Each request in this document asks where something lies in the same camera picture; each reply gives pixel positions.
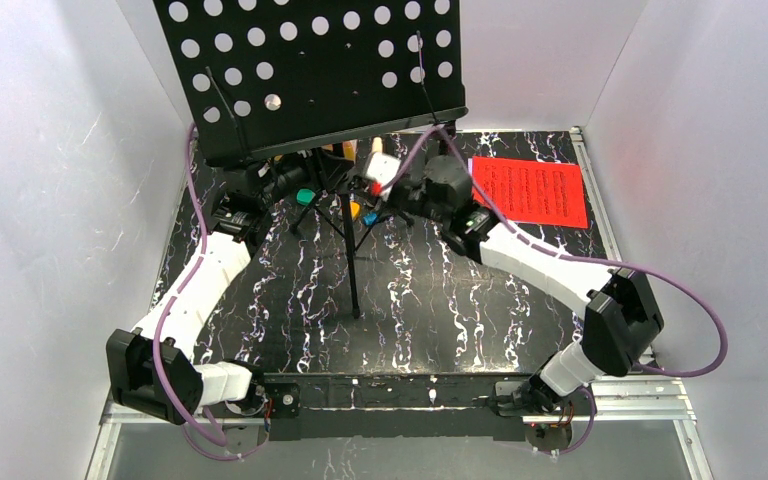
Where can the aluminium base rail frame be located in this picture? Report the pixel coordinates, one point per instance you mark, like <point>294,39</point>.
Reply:
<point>283,396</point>

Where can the black blue marker pen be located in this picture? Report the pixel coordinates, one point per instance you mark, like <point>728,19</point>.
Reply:
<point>370,219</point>

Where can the green and grey eraser block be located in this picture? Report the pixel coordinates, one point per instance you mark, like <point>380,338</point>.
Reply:
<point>304,197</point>

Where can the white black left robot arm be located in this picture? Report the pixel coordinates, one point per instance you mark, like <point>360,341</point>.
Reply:
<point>151,366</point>

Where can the red sheet music page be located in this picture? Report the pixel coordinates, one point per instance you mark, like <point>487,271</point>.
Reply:
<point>529,191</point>

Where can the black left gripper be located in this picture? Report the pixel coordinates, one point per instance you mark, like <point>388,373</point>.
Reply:
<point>302,169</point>

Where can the black tripod music stand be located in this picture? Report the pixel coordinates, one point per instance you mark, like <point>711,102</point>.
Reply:
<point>263,78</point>

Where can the yellow and grey eraser block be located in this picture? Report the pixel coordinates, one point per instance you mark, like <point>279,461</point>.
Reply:
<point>354,210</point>

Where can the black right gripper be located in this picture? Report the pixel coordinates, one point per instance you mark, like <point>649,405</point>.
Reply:
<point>399,196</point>

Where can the round three-colour drawer cabinet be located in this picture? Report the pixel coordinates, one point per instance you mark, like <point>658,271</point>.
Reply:
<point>345,149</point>

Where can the pink microphone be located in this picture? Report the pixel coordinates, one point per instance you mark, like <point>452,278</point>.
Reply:
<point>377,145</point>

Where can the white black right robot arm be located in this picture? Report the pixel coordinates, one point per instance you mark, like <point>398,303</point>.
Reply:
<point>616,304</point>

